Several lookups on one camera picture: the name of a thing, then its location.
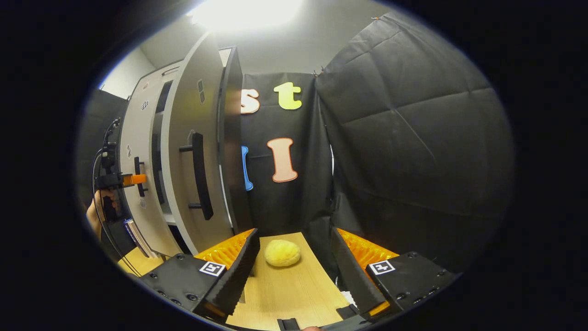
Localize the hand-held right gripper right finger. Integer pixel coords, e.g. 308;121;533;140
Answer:
330;227;461;319

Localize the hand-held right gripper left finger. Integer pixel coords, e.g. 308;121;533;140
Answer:
138;228;261;320

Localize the checkered-sticker grey cabinet door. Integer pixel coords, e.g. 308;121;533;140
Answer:
118;76;182;258

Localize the cube-sticker grey cabinet door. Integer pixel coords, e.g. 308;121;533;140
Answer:
160;31;235;256

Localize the grey double-door shoe cabinet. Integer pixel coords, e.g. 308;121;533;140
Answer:
133;46;254;256

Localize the yellow round sponge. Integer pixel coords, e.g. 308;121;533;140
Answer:
264;239;302;268

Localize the beige book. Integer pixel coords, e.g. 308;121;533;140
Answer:
123;219;147;256

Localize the white book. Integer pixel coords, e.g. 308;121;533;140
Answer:
130;220;159;259

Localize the black backdrop cloth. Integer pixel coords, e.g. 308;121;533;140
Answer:
76;11;515;276

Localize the large ceiling light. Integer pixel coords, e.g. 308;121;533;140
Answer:
188;0;305;33

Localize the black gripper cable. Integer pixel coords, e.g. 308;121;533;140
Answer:
91;117;143;277

